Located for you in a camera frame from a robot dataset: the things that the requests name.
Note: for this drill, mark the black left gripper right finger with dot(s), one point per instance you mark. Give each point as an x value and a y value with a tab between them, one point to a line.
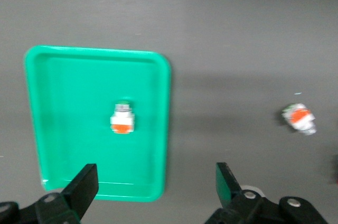
232	195

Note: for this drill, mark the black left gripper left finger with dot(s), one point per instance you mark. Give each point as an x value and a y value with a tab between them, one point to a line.
80	189

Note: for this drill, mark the green plastic tray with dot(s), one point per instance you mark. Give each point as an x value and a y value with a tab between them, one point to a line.
79	102

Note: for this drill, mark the red mushroom push button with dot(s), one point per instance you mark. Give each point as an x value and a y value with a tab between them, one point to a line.
335	168

